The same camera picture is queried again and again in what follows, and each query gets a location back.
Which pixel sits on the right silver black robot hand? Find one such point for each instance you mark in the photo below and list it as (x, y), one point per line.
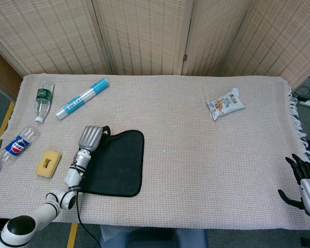
(308, 188)

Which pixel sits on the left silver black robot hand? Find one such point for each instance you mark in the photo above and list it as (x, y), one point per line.
(91, 138)

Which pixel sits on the dark green yellow cloth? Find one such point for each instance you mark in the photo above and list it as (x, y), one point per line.
(118, 165)

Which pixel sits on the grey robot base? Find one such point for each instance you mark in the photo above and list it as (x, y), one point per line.
(155, 237)

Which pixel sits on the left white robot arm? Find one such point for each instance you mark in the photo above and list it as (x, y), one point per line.
(73, 175)

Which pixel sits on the blue clear plastic bag roll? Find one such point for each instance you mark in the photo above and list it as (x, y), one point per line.
(80, 99)

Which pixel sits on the yellow sponge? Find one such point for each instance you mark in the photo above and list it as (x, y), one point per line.
(47, 164)

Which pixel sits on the green label clear water bottle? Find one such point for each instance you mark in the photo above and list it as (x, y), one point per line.
(44, 96)

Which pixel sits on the blue label Pepsi bottle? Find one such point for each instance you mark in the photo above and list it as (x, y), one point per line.
(15, 147)

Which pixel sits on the black power adapter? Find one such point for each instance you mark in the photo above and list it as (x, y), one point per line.
(303, 97)

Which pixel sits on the pink woven tablecloth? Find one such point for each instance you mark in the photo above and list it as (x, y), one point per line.
(209, 168)

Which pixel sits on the brown wooden cabinet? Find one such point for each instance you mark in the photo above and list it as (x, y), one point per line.
(2, 75)

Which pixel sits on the beige woven folding screen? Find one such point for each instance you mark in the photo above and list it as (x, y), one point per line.
(144, 33)

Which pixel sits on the white snack bag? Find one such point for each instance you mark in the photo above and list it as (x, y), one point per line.
(226, 103)

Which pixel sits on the brass screen hinge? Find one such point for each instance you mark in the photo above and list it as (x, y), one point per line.
(185, 58)

